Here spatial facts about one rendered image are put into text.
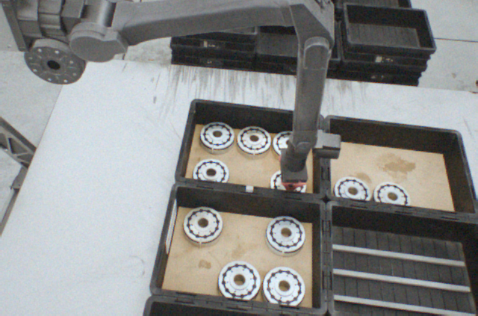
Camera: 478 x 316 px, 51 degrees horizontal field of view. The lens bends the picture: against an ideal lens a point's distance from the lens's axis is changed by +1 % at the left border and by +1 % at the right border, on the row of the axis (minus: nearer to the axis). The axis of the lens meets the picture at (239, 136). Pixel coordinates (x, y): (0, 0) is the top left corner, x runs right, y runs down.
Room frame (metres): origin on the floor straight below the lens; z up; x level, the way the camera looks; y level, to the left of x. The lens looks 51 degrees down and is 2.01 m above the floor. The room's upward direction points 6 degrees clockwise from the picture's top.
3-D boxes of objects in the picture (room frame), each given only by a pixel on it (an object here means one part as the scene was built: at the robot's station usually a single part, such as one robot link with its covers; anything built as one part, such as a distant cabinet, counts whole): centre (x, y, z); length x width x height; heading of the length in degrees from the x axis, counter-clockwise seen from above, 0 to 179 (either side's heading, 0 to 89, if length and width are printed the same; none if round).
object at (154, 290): (0.55, -0.04, 0.92); 0.40 x 0.30 x 0.02; 89
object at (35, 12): (0.67, 0.36, 1.45); 0.09 x 0.08 x 0.12; 1
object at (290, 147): (0.77, -0.16, 1.04); 0.07 x 0.06 x 0.07; 92
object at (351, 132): (0.84, -0.44, 0.87); 0.40 x 0.30 x 0.11; 89
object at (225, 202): (0.55, -0.04, 0.87); 0.40 x 0.30 x 0.11; 89
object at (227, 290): (0.48, -0.04, 0.86); 0.10 x 0.10 x 0.01
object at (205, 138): (0.92, 0.07, 0.86); 0.10 x 0.10 x 0.01
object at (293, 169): (0.77, -0.15, 0.98); 0.10 x 0.07 x 0.07; 6
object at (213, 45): (1.88, 0.17, 0.37); 0.40 x 0.30 x 0.45; 91
